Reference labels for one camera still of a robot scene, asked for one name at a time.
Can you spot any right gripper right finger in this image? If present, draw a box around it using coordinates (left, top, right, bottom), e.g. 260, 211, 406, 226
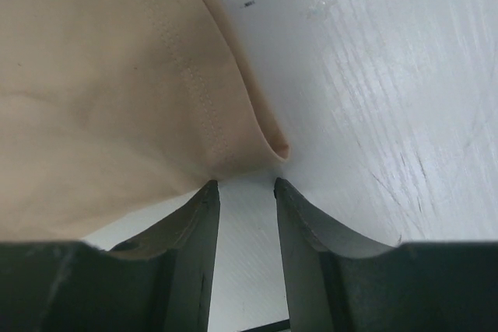
274, 178, 497, 331

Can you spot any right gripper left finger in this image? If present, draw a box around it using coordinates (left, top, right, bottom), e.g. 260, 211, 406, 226
1, 181, 220, 331

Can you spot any beige t shirt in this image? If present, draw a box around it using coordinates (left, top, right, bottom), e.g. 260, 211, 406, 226
1, 0, 289, 241

